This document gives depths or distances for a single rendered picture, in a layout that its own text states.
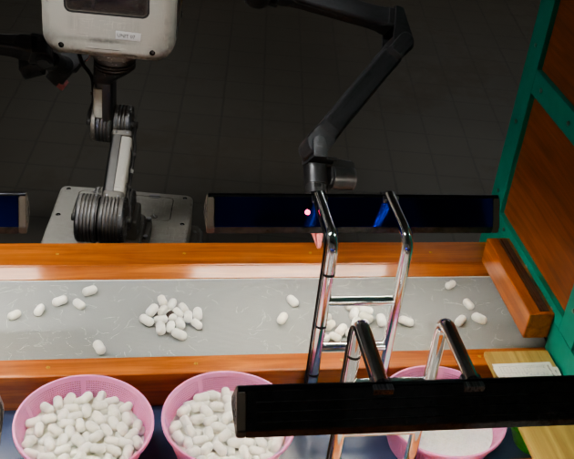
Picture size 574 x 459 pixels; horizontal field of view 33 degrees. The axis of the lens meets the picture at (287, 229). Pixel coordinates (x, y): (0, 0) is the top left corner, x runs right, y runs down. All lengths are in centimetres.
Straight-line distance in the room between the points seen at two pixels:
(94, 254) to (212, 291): 30
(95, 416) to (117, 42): 95
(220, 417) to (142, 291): 43
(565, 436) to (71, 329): 107
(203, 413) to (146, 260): 51
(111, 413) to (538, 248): 104
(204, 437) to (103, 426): 20
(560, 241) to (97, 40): 120
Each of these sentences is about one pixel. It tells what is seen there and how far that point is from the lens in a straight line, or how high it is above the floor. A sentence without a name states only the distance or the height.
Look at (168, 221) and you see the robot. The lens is 299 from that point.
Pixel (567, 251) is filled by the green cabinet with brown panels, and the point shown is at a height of 99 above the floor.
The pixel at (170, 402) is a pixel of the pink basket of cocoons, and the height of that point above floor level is 76.
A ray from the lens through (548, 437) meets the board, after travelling 203.
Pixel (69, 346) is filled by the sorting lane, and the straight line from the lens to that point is 212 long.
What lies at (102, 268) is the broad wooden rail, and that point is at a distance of 231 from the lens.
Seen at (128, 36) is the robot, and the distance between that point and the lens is 243.
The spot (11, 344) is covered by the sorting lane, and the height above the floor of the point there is 74.
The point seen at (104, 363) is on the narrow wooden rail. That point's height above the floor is 76.
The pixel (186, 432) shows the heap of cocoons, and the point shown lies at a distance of 194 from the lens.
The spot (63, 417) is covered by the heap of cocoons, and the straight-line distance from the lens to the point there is 197.
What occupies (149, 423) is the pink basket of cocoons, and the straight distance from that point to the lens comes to 193.
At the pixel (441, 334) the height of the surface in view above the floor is 108.
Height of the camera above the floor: 212
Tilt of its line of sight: 33 degrees down
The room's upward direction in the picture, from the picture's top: 7 degrees clockwise
